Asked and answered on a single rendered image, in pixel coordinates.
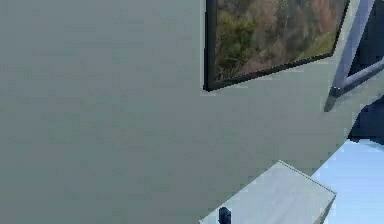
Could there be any pale grey bedside table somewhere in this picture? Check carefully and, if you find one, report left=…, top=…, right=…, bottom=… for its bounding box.
left=198, top=160, right=337, bottom=224

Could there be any pale blue bed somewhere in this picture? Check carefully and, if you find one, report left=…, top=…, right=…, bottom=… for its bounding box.
left=311, top=138, right=384, bottom=224

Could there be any dark blue pillow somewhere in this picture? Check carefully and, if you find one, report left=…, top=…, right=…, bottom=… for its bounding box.
left=347, top=96, right=384, bottom=146

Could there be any black framed landscape picture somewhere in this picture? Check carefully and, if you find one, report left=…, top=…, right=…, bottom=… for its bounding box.
left=203, top=0, right=351, bottom=93

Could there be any grey framed window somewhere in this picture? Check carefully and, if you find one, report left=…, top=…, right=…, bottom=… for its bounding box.
left=323, top=0, right=384, bottom=113

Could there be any small dark blue object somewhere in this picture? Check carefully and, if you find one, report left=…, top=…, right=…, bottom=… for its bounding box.
left=218, top=206, right=232, bottom=224

